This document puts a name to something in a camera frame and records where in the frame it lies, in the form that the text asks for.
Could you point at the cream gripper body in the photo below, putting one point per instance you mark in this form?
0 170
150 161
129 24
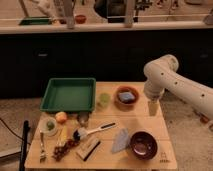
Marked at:
153 106

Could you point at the blue sponge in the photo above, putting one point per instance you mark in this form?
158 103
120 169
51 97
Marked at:
126 97

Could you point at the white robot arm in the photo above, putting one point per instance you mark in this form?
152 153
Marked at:
162 74

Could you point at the brown clay bowl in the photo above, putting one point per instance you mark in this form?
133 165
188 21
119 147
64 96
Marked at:
126 89

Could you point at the dark maroon bowl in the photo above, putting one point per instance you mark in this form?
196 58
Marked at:
143 145

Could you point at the wooden table board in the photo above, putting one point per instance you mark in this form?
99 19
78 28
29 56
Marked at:
138 119

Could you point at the light blue cloth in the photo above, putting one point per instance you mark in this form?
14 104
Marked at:
121 141

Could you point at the green cup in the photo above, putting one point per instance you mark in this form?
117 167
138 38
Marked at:
103 100

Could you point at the grey metallic object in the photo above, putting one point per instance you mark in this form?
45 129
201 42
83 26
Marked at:
83 119

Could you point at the green plastic tray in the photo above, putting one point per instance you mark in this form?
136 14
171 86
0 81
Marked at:
72 95

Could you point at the wooden block with black edge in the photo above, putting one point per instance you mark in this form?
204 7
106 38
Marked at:
87 147

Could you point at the orange fruit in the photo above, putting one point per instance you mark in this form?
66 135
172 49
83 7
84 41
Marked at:
61 117

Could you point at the yellow corn cob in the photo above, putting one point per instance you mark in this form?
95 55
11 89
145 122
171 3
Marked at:
63 137

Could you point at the bunch of dark grapes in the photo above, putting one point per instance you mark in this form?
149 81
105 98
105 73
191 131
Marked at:
60 151

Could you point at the background red bowl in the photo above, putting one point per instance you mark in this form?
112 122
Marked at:
80 19

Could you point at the silver fork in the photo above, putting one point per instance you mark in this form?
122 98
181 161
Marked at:
42 148

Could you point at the black stand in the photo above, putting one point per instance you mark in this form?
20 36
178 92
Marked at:
24 143

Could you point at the background green tray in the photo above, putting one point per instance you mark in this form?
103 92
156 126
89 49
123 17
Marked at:
34 21

